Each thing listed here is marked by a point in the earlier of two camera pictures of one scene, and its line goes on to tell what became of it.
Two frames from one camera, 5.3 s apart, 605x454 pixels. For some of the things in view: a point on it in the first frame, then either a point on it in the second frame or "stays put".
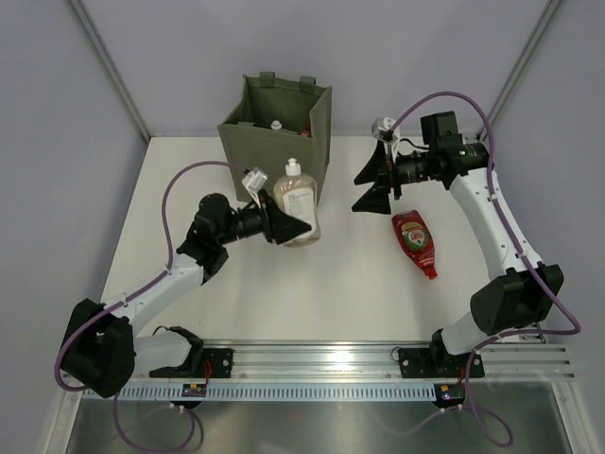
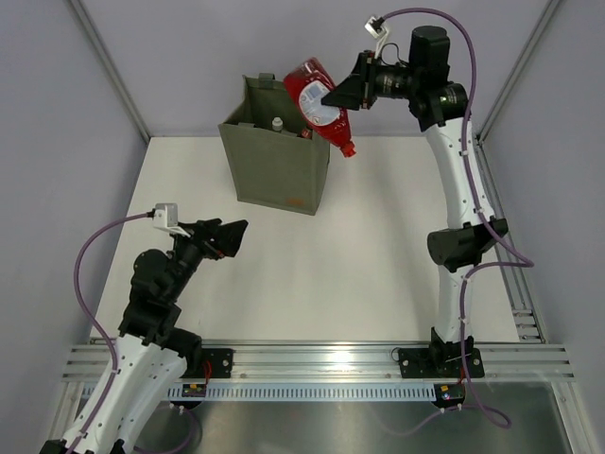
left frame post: (109, 65) stays put
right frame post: (520, 67) stays put
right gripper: (376, 169) -> (349, 95)
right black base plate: (437, 362) stays put
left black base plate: (209, 363) stays put
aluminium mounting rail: (360, 361) stays put
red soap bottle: (416, 239) -> (308, 82)
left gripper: (284, 227) -> (227, 237)
